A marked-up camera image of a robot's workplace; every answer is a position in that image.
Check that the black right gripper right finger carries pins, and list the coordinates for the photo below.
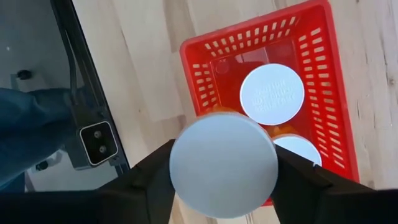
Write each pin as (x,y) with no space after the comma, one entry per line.
(326,205)

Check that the red slotted plastic basket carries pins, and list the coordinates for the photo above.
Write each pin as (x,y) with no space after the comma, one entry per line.
(230,84)

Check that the orange pill bottle white cap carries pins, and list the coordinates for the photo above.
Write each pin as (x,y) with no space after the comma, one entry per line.
(224,165)
(298,151)
(272,93)

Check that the black aluminium table frame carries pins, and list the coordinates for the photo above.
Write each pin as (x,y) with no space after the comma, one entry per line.
(84,62)

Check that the small black caster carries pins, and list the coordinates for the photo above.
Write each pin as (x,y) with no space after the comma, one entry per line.
(24,74)
(42,165)

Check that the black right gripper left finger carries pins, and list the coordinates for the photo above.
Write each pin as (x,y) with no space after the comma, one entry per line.
(124,202)

